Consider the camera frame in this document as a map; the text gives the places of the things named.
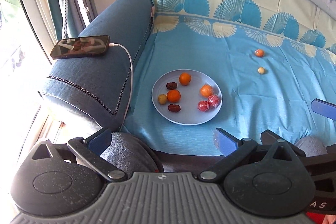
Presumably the orange mandarin near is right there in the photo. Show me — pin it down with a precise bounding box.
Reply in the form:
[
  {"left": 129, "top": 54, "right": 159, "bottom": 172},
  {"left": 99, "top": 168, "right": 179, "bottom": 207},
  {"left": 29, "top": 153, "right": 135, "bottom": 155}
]
[{"left": 166, "top": 89, "right": 181, "bottom": 103}]

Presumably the white charging cable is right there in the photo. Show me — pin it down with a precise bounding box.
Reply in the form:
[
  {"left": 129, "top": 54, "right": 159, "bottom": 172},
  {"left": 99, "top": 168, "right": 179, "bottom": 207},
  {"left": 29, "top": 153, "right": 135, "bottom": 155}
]
[{"left": 109, "top": 43, "right": 134, "bottom": 131}]

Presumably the black smartphone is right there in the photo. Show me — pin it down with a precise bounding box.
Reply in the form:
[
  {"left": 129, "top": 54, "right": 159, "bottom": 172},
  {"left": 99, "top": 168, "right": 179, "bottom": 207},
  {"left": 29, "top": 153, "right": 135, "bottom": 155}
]
[{"left": 50, "top": 35, "right": 110, "bottom": 60}]

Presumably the orange mandarin far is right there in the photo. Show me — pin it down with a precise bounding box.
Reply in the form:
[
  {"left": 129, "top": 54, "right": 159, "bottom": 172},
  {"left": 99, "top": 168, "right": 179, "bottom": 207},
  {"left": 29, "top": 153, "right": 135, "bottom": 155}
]
[{"left": 179, "top": 72, "right": 192, "bottom": 86}]

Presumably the dark red date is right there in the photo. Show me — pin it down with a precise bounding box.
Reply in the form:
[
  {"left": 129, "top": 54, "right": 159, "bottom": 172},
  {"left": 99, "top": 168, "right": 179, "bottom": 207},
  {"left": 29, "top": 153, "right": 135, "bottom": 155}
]
[
  {"left": 166, "top": 82, "right": 178, "bottom": 90},
  {"left": 167, "top": 104, "right": 181, "bottom": 113}
]

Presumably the red fruit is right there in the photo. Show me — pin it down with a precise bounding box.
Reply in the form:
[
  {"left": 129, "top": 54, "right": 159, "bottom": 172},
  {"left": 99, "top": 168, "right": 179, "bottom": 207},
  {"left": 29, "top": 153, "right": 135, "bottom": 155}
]
[
  {"left": 208, "top": 94, "right": 221, "bottom": 108},
  {"left": 198, "top": 100, "right": 210, "bottom": 113}
]

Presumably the blue sofa armrest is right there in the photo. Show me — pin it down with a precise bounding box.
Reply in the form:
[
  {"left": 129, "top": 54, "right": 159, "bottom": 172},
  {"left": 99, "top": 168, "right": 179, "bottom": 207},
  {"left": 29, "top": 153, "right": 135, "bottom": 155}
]
[{"left": 40, "top": 0, "right": 153, "bottom": 132}]

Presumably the blue fan-pattern cloth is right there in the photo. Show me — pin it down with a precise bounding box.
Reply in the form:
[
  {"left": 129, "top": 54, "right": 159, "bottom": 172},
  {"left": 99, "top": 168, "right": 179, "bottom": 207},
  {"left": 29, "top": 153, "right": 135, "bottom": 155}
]
[{"left": 125, "top": 0, "right": 335, "bottom": 156}]

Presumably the orange mandarin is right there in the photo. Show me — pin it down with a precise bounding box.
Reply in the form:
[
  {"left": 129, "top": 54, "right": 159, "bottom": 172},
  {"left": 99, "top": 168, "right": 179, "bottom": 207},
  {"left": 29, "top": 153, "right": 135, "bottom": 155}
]
[
  {"left": 166, "top": 89, "right": 181, "bottom": 103},
  {"left": 179, "top": 72, "right": 192, "bottom": 86}
]

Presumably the small beige round fruit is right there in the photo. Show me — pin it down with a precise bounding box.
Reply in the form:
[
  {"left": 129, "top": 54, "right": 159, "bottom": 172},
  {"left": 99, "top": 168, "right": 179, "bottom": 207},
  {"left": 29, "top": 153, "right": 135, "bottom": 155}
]
[{"left": 158, "top": 94, "right": 167, "bottom": 105}]

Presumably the orange fruit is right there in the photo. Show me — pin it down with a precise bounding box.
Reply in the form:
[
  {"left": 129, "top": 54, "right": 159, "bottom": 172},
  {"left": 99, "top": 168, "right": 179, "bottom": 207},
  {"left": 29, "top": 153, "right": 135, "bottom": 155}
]
[
  {"left": 255, "top": 49, "right": 265, "bottom": 58},
  {"left": 200, "top": 84, "right": 214, "bottom": 98}
]

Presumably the small beige ball fruit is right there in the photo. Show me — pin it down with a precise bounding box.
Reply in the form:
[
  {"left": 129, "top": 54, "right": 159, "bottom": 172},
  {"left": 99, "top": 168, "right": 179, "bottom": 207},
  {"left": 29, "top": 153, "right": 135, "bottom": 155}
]
[{"left": 257, "top": 67, "right": 266, "bottom": 75}]

